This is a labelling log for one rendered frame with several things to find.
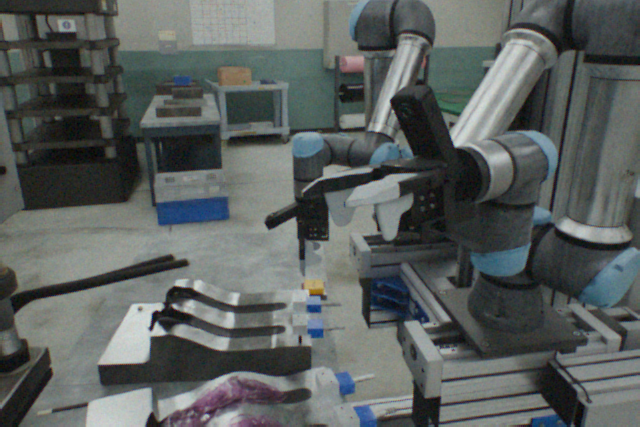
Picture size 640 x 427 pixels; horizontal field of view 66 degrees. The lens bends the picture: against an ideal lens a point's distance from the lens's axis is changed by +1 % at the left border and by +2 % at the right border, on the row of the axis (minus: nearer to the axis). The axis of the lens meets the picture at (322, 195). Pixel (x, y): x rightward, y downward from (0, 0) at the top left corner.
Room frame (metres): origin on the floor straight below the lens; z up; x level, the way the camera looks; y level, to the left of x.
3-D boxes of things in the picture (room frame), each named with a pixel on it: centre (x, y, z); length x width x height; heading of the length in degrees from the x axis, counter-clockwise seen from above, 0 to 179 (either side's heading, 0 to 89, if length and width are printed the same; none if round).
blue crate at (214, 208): (4.09, 1.16, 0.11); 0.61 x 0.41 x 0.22; 104
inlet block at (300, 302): (1.15, 0.02, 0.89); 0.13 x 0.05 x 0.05; 93
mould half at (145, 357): (1.09, 0.28, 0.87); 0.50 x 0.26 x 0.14; 93
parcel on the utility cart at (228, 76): (6.88, 1.22, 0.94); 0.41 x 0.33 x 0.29; 112
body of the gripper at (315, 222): (1.15, 0.03, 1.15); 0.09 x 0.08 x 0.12; 93
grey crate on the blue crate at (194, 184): (4.09, 1.16, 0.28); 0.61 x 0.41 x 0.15; 104
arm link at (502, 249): (0.64, -0.24, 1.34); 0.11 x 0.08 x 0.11; 37
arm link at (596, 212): (0.78, -0.46, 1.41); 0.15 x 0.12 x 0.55; 37
